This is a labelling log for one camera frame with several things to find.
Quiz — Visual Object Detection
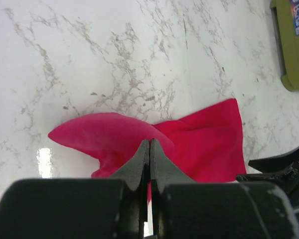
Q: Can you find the green laundry basket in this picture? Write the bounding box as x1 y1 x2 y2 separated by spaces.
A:
270 0 299 92

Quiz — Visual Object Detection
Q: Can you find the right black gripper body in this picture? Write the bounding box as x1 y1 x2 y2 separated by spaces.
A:
236 162 299 207

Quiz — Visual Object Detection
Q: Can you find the magenta t shirt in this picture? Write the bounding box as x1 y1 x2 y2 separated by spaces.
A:
48 99 246 183

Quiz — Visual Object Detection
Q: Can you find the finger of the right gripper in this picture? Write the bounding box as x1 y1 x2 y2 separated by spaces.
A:
248 147 299 166

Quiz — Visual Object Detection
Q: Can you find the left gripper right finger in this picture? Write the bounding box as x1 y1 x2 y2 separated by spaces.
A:
149 138 194 239

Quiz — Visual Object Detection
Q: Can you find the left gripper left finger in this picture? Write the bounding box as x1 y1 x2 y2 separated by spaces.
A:
111 140 150 239

